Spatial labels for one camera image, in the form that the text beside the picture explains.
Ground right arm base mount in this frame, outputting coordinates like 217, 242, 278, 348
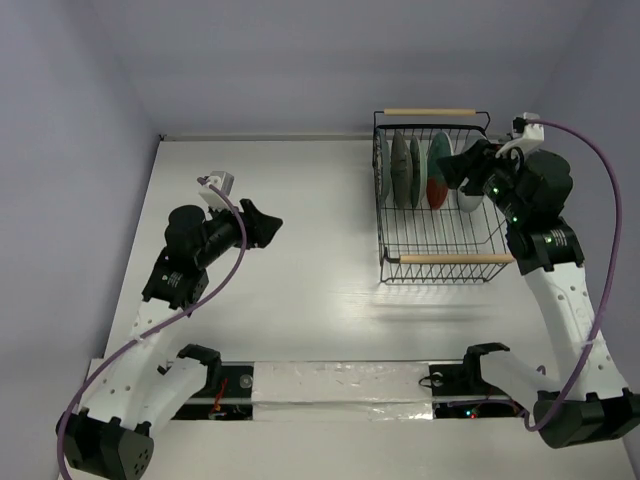
418, 342, 524, 420

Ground white bowl plate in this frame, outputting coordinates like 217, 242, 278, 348
455, 140, 485, 214

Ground black wire dish rack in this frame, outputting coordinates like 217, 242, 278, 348
372, 109, 513, 284

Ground grey stone plate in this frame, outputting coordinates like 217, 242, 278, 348
391, 130, 412, 209

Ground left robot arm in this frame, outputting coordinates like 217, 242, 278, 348
56, 199, 283, 479

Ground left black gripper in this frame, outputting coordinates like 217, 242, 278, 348
196, 196, 280, 268

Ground red and teal plate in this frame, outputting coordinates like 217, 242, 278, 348
426, 132, 453, 210

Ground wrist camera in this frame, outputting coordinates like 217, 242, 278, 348
496, 112, 545, 158
197, 171, 235, 211

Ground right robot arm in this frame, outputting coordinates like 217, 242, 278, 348
437, 140, 639, 449

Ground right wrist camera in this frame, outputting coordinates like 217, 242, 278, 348
496, 112, 545, 158

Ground light green plate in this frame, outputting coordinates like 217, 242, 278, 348
409, 135, 428, 209

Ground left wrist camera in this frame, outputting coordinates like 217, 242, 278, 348
197, 171, 235, 211

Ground blue floral plate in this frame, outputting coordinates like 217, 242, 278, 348
376, 129, 392, 204

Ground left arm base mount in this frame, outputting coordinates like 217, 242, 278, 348
173, 344, 254, 421

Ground silver tape strip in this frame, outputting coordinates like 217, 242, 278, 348
251, 361, 433, 422

